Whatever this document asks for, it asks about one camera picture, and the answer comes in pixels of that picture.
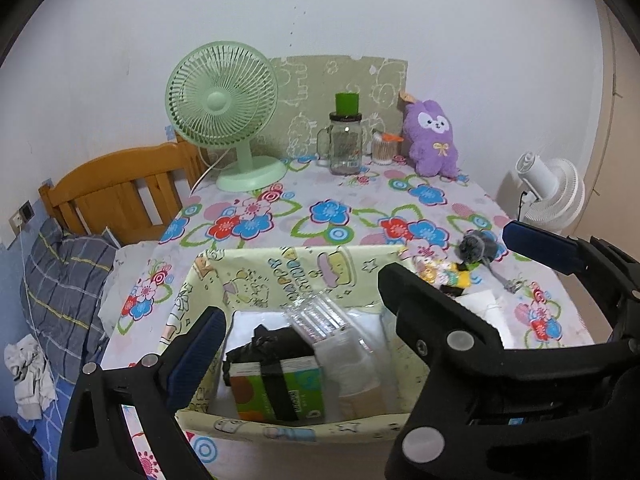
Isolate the wall socket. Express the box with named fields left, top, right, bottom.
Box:
left=11, top=200, right=35, bottom=233

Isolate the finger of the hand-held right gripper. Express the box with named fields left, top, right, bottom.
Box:
left=502, top=222, right=588, bottom=276

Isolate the grey plaid pillow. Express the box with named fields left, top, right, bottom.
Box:
left=20, top=217, right=121, bottom=391

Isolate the white fan cable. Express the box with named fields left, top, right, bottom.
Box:
left=190, top=145, right=236, bottom=196

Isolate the yellow cartoon storage box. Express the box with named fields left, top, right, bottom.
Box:
left=159, top=245, right=436, bottom=446

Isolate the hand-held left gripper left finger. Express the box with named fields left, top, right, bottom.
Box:
left=57, top=307, right=226, bottom=480

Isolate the cotton swab container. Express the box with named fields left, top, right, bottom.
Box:
left=371, top=130, right=405, bottom=166

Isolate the yellow cartoon tissue pack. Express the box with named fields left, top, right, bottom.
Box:
left=412, top=252, right=473, bottom=295

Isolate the green desk fan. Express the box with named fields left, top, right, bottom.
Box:
left=165, top=40, right=288, bottom=193

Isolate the white tissue packet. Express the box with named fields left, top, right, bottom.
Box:
left=457, top=290, right=508, bottom=348

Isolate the grey drawstring pouch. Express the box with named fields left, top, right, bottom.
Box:
left=452, top=230, right=523, bottom=295

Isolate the black plastic bag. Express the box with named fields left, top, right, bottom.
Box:
left=222, top=325, right=316, bottom=391

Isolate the glass jar with green lid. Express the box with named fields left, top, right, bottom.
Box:
left=316, top=92, right=364, bottom=177

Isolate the green cartoon cardboard sheet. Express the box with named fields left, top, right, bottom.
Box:
left=270, top=55, right=407, bottom=161

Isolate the wooden bed headboard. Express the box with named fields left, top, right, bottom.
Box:
left=39, top=130, right=211, bottom=248

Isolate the clear bag with wooden sticks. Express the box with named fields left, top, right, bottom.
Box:
left=315, top=335, right=383, bottom=416

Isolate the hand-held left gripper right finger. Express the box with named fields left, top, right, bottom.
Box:
left=378, top=261, right=640, bottom=480

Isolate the beige door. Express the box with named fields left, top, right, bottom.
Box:
left=570, top=0, right=640, bottom=241

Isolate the crumpled white cloth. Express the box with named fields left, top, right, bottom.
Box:
left=4, top=335, right=58, bottom=421

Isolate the white standing fan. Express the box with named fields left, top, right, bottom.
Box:
left=515, top=151, right=586, bottom=233

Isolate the green orange tissue pack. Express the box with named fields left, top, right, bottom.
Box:
left=227, top=355, right=326, bottom=423

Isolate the purple plush bunny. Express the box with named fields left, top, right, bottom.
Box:
left=398, top=91, right=463, bottom=178

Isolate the blue bed sheet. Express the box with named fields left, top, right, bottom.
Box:
left=0, top=260, right=131, bottom=480

